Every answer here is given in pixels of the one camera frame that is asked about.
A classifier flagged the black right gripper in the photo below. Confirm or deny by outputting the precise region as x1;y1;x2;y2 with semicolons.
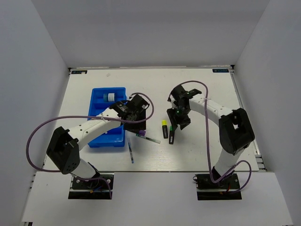
167;105;191;132

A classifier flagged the purple cap black marker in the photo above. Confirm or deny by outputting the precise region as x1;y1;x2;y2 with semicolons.
134;129;146;136

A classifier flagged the green cap highlighter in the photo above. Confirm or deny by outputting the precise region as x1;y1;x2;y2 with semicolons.
169;126;175;145

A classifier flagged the blue gel jar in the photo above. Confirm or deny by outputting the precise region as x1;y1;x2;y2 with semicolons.
103;93;116;102

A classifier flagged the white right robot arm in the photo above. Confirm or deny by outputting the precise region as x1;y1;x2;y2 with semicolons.
167;85;255;188

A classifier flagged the yellow cap highlighter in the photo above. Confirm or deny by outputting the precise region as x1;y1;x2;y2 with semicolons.
162;120;168;139

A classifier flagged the blue white pen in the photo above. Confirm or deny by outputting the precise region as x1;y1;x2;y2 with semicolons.
127;138;134;164

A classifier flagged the blue compartment tray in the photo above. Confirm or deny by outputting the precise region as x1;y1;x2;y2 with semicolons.
87;87;127;148

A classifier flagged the right corner label sticker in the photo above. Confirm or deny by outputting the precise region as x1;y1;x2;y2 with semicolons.
212;68;229;73

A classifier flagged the corner label sticker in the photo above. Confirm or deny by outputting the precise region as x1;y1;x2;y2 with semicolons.
71;70;87;74
212;68;229;73

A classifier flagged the left corner label sticker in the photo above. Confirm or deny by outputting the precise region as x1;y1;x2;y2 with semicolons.
71;70;87;74

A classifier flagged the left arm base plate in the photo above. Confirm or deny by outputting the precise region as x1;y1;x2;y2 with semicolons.
68;173;114;200

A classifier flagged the aluminium table edge rail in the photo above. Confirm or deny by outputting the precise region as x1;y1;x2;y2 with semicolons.
230;65;266;171

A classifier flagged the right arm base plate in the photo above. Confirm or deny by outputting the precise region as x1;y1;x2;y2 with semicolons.
193;174;242;201

